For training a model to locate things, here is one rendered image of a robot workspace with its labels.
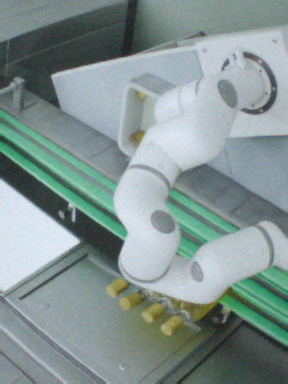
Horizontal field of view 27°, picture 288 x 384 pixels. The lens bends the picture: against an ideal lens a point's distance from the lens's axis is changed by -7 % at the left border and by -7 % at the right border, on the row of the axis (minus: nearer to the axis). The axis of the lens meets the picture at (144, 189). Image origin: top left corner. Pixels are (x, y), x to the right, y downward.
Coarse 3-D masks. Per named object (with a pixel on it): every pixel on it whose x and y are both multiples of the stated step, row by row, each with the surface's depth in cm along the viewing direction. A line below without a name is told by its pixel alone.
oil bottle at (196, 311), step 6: (228, 288) 152; (222, 294) 151; (216, 300) 149; (180, 306) 145; (186, 306) 143; (192, 306) 143; (198, 306) 143; (204, 306) 144; (210, 306) 148; (186, 312) 143; (192, 312) 143; (198, 312) 143; (204, 312) 146; (192, 318) 144; (198, 318) 145
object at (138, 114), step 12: (132, 84) 159; (132, 96) 164; (156, 96) 156; (132, 108) 167; (144, 108) 170; (132, 120) 170; (144, 120) 172; (120, 132) 170; (132, 132) 173; (120, 144) 172; (132, 156) 171
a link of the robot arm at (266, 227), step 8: (256, 224) 106; (264, 224) 105; (272, 224) 105; (264, 232) 103; (272, 232) 103; (280, 232) 104; (272, 240) 102; (280, 240) 103; (272, 248) 102; (280, 248) 103; (272, 256) 103; (280, 256) 104; (272, 264) 104; (280, 264) 106
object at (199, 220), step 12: (168, 204) 154; (180, 204) 155; (192, 204) 155; (180, 216) 151; (192, 216) 152; (204, 216) 153; (192, 228) 149; (204, 228) 149; (216, 228) 150; (228, 228) 150; (276, 276) 138
